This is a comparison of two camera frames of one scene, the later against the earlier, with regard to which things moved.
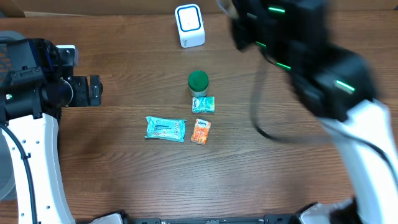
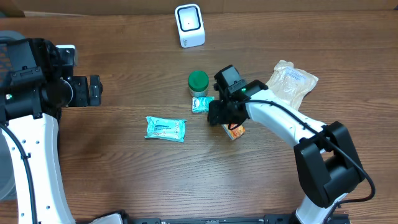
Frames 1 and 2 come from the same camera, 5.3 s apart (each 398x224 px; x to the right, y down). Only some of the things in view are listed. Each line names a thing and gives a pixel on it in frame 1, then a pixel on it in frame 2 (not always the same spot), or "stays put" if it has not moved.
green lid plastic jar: x=198 y=83 stays put
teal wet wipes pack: x=170 y=129 stays put
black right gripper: x=240 y=42 -> x=219 y=117
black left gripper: x=85 y=98 stays put
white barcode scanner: x=190 y=25 stays put
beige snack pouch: x=227 y=7 -> x=290 y=84
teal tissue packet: x=203 y=104 stays put
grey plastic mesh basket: x=7 y=167 stays put
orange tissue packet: x=199 y=134 -> x=234 y=133
